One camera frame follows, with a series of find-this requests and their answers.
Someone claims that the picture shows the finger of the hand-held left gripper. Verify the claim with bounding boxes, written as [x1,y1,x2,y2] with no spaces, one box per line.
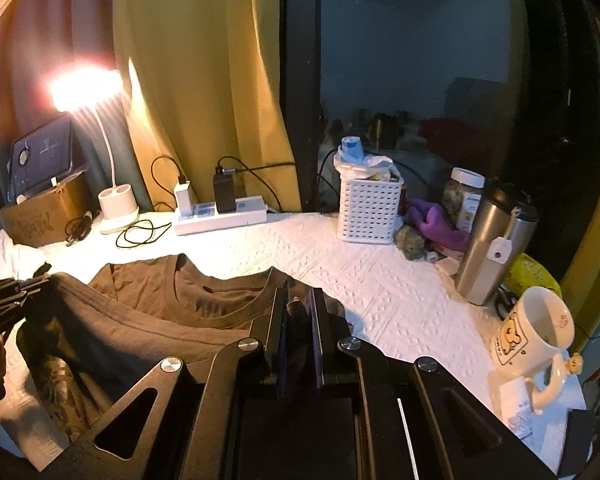
[0,274,53,333]

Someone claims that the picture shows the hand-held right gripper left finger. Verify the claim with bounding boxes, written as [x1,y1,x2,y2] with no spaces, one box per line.
[40,289,289,480]

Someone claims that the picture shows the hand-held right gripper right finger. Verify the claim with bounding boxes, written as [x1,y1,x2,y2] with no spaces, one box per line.
[310,287,558,480]

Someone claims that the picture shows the brown T-shirt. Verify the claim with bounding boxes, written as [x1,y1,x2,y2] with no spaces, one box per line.
[15,254,351,446]

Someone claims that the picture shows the white cloth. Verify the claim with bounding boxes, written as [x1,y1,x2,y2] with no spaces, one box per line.
[0,232,48,283]

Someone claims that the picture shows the yellow cushion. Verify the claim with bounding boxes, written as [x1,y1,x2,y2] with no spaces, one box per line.
[0,172,98,248]

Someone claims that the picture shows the white textured table cover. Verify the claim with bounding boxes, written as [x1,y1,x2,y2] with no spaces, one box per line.
[0,207,588,480]

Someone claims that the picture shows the white desk lamp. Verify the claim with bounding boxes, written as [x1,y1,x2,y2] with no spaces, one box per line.
[50,67,141,235]

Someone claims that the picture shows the mottled green lump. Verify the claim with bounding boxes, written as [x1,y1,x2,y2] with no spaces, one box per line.
[395,225,428,261]

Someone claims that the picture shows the white power strip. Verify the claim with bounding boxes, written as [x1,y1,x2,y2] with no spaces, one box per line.
[172,196,269,237]

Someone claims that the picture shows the black tablet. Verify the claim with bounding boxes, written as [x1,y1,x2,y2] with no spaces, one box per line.
[7,112,88,206]

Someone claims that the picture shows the white plastic basket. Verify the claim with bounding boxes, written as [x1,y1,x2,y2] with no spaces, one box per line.
[336,162,405,245]

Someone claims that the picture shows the black charger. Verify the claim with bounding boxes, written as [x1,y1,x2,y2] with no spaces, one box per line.
[212,172,237,214]

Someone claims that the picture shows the purple cloth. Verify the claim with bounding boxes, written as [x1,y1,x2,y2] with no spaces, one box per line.
[405,197,473,251]

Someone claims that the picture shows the white charger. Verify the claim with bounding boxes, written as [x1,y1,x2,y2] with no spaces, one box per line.
[174,176,195,213]

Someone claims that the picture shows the white plastic bag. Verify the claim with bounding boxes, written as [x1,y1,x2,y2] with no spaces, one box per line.
[334,152,396,181]

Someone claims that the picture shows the stainless steel tumbler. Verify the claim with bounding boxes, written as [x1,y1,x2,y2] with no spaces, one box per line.
[454,180,540,307]

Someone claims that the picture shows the glass jar with white lid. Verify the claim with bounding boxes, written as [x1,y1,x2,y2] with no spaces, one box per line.
[442,166,486,233]

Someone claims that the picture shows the white tag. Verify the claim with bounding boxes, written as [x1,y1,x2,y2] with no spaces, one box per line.
[490,237,513,264]

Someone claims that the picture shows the white cartoon mug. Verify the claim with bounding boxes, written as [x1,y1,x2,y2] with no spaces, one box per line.
[490,286,577,416]

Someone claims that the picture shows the white paper card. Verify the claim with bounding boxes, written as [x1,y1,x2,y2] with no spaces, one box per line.
[497,379,536,443]

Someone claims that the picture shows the yellow bag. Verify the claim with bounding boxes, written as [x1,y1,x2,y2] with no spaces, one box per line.
[505,252,563,301]

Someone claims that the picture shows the black flat device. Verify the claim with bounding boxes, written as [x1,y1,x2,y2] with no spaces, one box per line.
[562,407,600,468]

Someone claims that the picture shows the yellow curtain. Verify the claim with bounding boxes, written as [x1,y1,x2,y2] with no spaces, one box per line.
[112,0,306,213]
[560,10,600,341]

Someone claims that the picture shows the black tangled cord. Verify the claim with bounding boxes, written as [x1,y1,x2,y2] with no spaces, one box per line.
[64,210,95,246]

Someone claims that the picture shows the coiled black cable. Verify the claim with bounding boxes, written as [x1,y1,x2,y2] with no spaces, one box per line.
[116,210,176,249]

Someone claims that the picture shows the black charger cable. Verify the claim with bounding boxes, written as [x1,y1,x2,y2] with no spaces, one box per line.
[151,155,188,211]
[216,156,298,178]

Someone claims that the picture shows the black window frame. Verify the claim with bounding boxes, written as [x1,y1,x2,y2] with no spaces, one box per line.
[280,0,600,281]

